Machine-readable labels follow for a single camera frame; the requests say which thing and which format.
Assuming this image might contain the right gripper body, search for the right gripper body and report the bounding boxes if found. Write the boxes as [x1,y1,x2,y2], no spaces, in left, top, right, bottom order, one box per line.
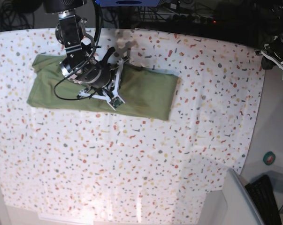
[72,62,115,89]

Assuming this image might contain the green t-shirt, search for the green t-shirt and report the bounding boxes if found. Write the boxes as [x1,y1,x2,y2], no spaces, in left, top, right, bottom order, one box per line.
[27,55,178,120]

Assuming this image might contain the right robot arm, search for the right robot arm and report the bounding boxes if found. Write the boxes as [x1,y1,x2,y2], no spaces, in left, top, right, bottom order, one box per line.
[43,0,115,99]

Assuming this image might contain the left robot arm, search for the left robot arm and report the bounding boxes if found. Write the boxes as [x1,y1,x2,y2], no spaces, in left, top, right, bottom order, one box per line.
[260,0,283,70]

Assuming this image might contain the blue box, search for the blue box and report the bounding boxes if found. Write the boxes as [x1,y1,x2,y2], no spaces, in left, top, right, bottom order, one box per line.
[95,0,166,7]

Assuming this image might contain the green tape roll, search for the green tape roll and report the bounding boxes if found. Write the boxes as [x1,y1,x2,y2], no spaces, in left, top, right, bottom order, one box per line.
[263,151,276,165]

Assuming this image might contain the terrazzo patterned tablecloth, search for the terrazzo patterned tablecloth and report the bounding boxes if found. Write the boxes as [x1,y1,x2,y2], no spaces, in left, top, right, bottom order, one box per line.
[0,29,265,224]

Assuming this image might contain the black keyboard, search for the black keyboard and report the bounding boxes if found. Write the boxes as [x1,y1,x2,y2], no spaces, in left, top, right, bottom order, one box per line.
[245,174,282,225]

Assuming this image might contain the white monitor edge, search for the white monitor edge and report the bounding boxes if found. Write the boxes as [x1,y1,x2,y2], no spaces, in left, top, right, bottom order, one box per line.
[222,169,264,225]

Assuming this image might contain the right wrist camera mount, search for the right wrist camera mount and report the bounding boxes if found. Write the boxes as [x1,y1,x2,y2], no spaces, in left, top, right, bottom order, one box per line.
[77,56,129,111]

